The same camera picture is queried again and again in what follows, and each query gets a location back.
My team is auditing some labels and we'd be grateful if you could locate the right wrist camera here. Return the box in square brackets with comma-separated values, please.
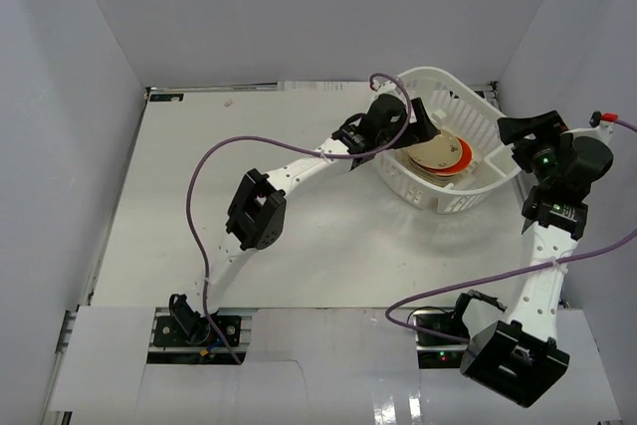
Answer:
[589, 111, 619, 145]

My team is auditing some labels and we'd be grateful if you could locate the cream round flower plate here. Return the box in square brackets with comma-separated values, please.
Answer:
[406, 129, 463, 170]

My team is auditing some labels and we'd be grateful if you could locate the orange round plate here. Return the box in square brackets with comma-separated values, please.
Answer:
[451, 136, 473, 174]

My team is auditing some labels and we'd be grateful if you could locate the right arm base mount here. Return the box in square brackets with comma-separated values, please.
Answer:
[408, 308, 469, 370]

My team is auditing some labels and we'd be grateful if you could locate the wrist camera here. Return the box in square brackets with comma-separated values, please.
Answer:
[373, 82, 401, 98]
[589, 111, 619, 145]

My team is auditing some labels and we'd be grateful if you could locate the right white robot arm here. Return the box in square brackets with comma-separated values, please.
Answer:
[449, 110, 617, 408]

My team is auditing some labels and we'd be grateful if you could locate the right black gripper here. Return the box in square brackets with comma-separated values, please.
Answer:
[498, 110, 573, 188]

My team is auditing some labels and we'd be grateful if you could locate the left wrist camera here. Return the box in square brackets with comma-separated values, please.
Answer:
[373, 82, 401, 98]

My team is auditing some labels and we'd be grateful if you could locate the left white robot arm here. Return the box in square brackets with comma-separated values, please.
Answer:
[202, 94, 439, 314]

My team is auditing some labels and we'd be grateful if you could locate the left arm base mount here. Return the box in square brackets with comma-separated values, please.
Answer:
[151, 294, 242, 348]

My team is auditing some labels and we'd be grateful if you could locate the white plastic basket bin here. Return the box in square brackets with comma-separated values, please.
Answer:
[372, 67, 521, 214]

